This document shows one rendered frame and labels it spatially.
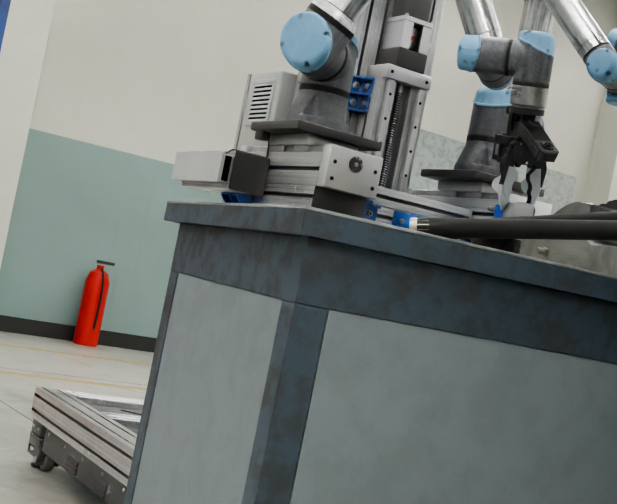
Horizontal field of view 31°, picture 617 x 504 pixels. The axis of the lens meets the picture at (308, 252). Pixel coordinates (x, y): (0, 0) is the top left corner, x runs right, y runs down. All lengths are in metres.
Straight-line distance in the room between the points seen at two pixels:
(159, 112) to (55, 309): 1.50
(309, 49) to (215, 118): 5.48
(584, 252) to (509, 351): 0.39
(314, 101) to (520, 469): 1.11
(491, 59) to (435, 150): 5.98
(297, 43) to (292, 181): 0.30
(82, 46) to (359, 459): 6.07
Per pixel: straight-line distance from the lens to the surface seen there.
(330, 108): 2.47
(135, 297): 7.61
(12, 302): 7.30
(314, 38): 2.35
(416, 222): 1.65
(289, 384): 1.47
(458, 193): 2.77
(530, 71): 2.28
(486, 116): 2.77
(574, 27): 2.77
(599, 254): 1.93
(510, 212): 2.29
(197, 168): 2.59
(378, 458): 1.55
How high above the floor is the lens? 0.71
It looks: 1 degrees up
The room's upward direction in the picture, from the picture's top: 11 degrees clockwise
